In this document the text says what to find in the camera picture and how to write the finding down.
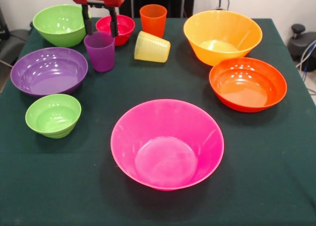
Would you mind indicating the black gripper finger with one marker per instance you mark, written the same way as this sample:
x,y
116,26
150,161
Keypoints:
x,y
114,25
88,23

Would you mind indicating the purple cup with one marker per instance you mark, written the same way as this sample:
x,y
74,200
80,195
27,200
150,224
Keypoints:
x,y
101,58

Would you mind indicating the yellow cup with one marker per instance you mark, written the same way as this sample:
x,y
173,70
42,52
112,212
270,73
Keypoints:
x,y
153,49

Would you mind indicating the pink bowl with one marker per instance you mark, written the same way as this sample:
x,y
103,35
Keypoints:
x,y
168,127

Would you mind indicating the yellow bowl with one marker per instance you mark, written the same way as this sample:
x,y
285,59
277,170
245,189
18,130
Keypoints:
x,y
234,25

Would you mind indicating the red bowl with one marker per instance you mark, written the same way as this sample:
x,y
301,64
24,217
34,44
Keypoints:
x,y
123,25

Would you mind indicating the large green bowl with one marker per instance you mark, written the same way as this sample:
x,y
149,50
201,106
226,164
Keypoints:
x,y
61,35

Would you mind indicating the orange cup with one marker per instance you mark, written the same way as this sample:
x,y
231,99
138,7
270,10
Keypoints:
x,y
153,23

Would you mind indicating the purple bowl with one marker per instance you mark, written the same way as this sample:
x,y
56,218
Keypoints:
x,y
49,75

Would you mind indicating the dark grey chair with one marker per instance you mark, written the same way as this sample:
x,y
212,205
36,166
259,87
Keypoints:
x,y
14,43

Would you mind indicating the small green bowl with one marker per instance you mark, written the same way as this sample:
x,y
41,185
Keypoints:
x,y
53,117

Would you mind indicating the orange bowl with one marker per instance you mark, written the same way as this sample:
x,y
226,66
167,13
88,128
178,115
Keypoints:
x,y
247,80

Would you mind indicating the dark green tablecloth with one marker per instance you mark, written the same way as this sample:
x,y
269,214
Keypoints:
x,y
74,174

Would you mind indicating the black round equipment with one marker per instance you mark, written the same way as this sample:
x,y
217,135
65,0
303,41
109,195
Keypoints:
x,y
300,43

